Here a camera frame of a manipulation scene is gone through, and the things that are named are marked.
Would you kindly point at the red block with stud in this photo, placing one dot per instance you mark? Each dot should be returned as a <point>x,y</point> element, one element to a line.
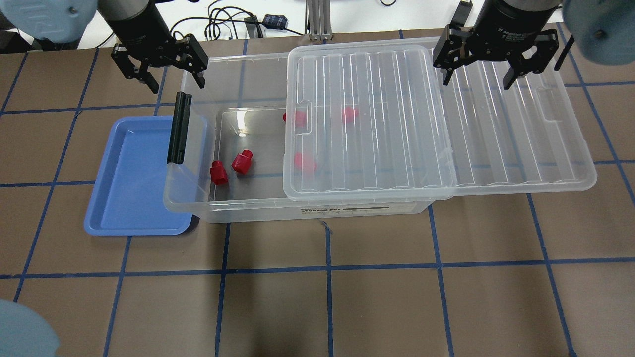
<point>242,162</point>

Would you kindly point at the blue plastic tray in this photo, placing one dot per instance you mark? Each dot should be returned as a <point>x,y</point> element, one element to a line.
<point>127,198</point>

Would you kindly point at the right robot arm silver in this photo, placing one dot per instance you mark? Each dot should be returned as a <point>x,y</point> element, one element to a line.
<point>514,31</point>

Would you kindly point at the red block near box wall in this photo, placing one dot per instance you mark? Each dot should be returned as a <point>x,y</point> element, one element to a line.
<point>218,174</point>

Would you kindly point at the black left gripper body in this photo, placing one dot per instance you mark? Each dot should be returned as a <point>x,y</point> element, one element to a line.
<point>145,35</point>

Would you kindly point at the clear ribbed box lid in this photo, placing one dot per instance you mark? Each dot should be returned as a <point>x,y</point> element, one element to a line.
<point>417,140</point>

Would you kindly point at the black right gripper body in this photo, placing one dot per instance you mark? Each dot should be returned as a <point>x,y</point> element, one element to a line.
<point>511,29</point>

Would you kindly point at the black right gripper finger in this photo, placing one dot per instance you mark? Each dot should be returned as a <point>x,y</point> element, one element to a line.
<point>447,72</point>
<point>517,69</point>

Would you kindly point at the red block in box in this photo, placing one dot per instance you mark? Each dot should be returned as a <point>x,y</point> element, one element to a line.
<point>299,119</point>
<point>349,115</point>
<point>304,163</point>

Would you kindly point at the red block upper in box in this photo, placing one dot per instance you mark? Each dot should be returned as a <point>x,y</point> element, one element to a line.
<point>299,119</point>

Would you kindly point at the red block middle in box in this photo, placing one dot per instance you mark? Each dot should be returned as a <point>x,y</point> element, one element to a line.
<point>349,115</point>

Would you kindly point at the black power adapter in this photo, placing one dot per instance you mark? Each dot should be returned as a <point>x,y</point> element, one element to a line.
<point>462,12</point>

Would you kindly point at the red block lower in box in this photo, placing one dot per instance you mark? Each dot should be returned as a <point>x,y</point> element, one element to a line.
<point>304,163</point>

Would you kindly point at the black box latch handle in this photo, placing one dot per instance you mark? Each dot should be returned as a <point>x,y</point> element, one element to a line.
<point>180,127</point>

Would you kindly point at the aluminium frame post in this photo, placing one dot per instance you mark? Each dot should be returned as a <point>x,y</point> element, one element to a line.
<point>318,20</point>

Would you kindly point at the clear plastic storage box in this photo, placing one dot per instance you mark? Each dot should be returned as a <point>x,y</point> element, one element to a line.
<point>244,110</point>

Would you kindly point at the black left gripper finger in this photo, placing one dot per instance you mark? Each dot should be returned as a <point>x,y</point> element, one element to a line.
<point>198,76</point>
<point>144,76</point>

